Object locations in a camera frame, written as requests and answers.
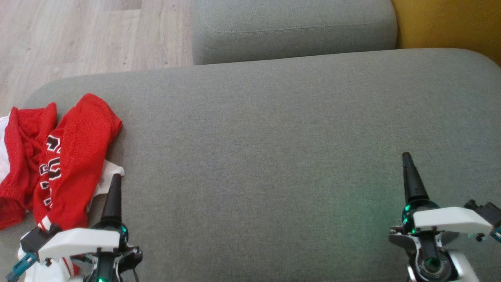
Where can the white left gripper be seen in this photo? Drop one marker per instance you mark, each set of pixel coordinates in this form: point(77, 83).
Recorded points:
point(78, 241)

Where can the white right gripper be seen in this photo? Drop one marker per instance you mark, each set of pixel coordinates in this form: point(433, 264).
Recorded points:
point(450, 219)

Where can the red Bulls jersey shirt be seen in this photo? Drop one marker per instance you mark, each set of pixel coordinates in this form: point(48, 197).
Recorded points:
point(82, 149)

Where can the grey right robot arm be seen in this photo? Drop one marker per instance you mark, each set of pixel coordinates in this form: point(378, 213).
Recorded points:
point(467, 268)

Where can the red shorts with white stripe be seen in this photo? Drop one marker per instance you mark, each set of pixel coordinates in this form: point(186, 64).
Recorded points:
point(23, 156)

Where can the grey fabric sofa seat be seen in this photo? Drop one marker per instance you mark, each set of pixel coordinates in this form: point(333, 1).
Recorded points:
point(274, 156)

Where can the mustard yellow cushion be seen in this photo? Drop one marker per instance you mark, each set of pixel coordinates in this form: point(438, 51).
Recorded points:
point(450, 23)

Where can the grey fabric sofa cushion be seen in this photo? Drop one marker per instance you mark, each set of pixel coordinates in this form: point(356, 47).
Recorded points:
point(293, 31)

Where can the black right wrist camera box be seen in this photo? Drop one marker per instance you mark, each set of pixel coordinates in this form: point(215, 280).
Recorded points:
point(487, 213)

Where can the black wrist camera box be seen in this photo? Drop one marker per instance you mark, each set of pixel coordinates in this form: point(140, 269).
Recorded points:
point(37, 239)
point(487, 213)

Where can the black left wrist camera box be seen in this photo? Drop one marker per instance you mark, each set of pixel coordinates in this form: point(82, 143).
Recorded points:
point(37, 239)

